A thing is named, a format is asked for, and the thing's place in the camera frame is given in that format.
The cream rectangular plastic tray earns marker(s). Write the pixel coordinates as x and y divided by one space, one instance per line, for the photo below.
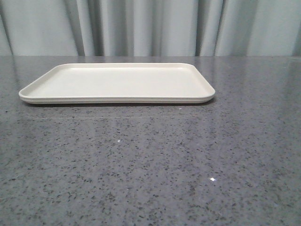
114 83

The pale grey-green curtain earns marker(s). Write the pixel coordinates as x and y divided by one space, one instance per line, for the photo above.
150 28

